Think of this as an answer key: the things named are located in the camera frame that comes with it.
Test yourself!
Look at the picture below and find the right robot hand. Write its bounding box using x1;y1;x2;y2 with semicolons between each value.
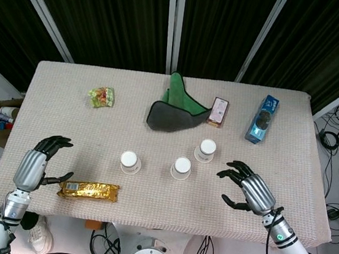
211;157;282;219

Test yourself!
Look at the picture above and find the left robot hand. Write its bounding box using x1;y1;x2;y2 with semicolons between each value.
11;130;79;198

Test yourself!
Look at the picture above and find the white paper cup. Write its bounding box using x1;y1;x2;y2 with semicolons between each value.
169;155;193;182
192;137;218;165
117;149;144;177

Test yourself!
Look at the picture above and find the black trouser leg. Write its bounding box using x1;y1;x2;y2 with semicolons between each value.
19;210;39;232

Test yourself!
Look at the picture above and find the blue purple tube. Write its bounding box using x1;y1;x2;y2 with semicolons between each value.
0;111;16;124

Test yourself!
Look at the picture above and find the gold foil snack package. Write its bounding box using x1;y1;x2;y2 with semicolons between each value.
56;177;120;204

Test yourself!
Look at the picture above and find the white bottle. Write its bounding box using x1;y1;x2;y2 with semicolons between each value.
0;105;20;117

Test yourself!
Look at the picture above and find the beige waffle tablecloth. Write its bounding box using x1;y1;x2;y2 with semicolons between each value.
0;54;339;254

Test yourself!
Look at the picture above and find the blue cookie package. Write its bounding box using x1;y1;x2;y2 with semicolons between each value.
244;92;281;147

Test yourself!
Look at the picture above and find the black power adapter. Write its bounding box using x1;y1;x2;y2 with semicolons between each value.
325;205;339;221

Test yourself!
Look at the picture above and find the orange box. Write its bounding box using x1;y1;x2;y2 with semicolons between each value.
84;219;106;234

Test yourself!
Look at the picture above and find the small pink brown carton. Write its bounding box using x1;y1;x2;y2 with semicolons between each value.
205;95;231;129

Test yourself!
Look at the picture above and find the green crumpled snack bag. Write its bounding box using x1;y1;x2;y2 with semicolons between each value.
85;84;117;111

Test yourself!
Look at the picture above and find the green and grey cloth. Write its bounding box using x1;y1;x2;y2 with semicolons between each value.
145;68;216;138

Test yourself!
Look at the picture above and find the dark pleated curtain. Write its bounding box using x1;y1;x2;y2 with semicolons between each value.
175;0;279;86
13;0;175;74
0;0;72;96
240;0;339;115

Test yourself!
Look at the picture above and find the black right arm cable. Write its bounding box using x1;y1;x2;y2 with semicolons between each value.
209;199;286;254

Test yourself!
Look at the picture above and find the black coiled cable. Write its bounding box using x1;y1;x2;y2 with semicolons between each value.
318;128;339;151

